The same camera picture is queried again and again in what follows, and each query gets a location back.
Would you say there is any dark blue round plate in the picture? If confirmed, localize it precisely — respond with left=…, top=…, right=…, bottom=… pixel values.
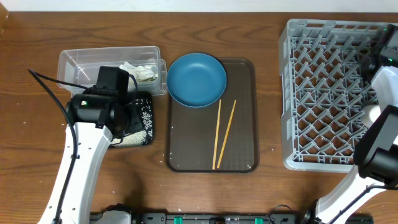
left=167, top=53, right=228, bottom=108

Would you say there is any pile of white rice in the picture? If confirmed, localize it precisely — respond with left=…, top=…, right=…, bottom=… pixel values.
left=111, top=97, right=154, bottom=147

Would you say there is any white paper napkin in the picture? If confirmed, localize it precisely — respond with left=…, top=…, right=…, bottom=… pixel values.
left=119, top=62, right=159, bottom=82

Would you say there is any white cup green inside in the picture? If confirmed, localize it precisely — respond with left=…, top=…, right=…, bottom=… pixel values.
left=361, top=105, right=381, bottom=128

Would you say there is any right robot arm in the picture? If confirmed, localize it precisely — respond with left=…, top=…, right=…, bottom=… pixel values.
left=302, top=24, right=397, bottom=224

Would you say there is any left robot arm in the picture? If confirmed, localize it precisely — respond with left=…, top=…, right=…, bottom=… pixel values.
left=39, top=66, right=130, bottom=223

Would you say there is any grey plastic dishwasher rack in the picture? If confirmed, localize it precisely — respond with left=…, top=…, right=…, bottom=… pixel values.
left=279, top=19, right=397, bottom=172

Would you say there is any left wooden chopstick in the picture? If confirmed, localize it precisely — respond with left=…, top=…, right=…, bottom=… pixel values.
left=212, top=99, right=221, bottom=170

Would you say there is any wooden chopstick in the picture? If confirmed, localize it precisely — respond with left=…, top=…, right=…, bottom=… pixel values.
left=217, top=100, right=237, bottom=169
left=212, top=99, right=221, bottom=170

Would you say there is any brown plastic serving tray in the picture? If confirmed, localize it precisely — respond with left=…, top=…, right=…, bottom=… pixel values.
left=164, top=58, right=259, bottom=173

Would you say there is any right wooden chopstick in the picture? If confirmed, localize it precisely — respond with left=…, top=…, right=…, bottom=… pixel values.
left=217, top=100, right=237, bottom=169

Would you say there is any black plastic tray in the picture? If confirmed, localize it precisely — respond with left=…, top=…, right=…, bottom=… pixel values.
left=110, top=91, right=154, bottom=148

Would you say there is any clear plastic bin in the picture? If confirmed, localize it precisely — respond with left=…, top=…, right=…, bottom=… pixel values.
left=57, top=46, right=167, bottom=96

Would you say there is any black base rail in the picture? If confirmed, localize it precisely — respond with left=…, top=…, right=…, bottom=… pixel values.
left=90, top=203, right=374, bottom=224

